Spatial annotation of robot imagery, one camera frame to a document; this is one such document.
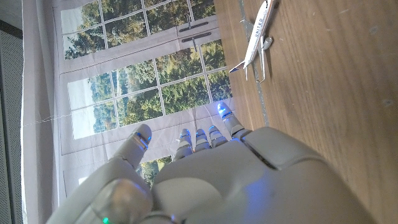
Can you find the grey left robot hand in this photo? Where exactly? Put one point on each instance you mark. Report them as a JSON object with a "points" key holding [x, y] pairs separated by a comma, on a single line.
{"points": [[242, 180]]}

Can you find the white toy airplane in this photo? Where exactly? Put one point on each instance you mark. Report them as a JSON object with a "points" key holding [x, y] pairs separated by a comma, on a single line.
{"points": [[256, 34]]}

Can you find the printed window backdrop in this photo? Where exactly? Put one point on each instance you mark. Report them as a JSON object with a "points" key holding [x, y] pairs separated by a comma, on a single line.
{"points": [[140, 77]]}

